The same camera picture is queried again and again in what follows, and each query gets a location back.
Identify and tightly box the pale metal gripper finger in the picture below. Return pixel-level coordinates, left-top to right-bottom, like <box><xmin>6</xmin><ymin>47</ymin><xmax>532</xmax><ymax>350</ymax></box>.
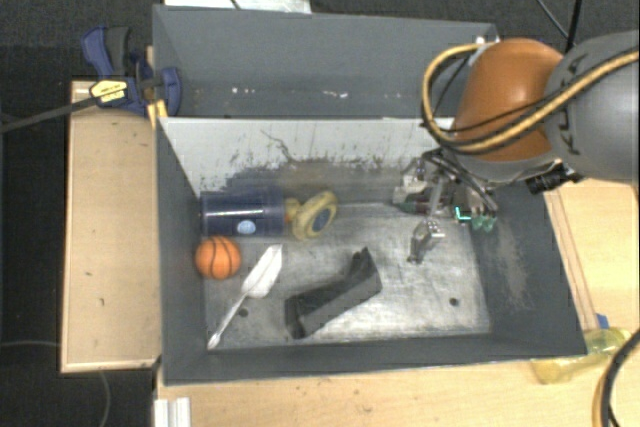
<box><xmin>391</xmin><ymin>183</ymin><xmax>429</xmax><ymax>208</ymax></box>
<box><xmin>406</xmin><ymin>218</ymin><xmax>447</xmax><ymax>265</ymax></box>

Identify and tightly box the grey metal bin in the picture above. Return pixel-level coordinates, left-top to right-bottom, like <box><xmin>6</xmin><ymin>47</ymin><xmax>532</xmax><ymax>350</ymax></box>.
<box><xmin>151</xmin><ymin>3</ymin><xmax>589</xmax><ymax>387</ymax></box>

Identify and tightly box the black flat block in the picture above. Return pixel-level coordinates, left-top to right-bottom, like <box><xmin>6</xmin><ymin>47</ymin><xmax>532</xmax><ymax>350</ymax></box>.
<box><xmin>283</xmin><ymin>246</ymin><xmax>384</xmax><ymax>341</ymax></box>

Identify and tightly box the dark blue cylinder container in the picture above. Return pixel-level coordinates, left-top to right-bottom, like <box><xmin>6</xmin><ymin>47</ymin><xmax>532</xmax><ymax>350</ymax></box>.
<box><xmin>199</xmin><ymin>188</ymin><xmax>288</xmax><ymax>239</ymax></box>

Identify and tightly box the orange toy basketball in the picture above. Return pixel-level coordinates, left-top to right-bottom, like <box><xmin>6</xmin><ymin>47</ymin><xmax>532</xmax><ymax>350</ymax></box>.
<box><xmin>194</xmin><ymin>235</ymin><xmax>243</xmax><ymax>281</ymax></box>

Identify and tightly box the pale wood flat board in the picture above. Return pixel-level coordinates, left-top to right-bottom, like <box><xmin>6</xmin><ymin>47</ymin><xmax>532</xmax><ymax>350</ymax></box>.
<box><xmin>59</xmin><ymin>79</ymin><xmax>164</xmax><ymax>374</ymax></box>

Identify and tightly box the black cylinder on white bracket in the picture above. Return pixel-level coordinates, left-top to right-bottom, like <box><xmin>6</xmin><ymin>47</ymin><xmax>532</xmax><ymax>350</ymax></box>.
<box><xmin>524</xmin><ymin>159</ymin><xmax>584</xmax><ymax>196</ymax></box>

